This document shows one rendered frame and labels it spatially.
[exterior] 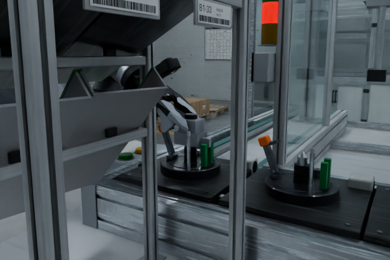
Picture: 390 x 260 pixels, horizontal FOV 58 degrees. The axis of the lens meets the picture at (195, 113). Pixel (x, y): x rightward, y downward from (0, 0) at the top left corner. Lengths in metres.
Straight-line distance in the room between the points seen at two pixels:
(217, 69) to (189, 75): 0.93
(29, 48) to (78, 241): 0.60
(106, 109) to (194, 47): 9.60
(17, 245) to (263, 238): 0.49
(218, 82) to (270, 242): 9.20
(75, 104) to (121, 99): 0.09
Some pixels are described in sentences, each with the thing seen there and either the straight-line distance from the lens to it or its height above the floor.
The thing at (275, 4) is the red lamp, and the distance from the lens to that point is 0.89.
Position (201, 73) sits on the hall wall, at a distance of 9.97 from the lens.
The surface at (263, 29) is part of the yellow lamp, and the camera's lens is 0.89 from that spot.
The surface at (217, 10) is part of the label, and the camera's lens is 0.43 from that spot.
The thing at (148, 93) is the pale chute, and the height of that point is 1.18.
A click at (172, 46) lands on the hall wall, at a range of 10.48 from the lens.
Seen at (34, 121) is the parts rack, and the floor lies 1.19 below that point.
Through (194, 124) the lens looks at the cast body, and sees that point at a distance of 0.77.
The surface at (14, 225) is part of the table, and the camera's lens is 0.92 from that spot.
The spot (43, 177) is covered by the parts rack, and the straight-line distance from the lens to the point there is 0.25.
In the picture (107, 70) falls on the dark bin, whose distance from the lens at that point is 0.63.
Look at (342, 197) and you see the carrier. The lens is 0.73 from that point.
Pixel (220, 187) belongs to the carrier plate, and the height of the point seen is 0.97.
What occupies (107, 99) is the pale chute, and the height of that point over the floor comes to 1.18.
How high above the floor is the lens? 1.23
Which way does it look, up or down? 9 degrees down
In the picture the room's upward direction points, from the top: straight up
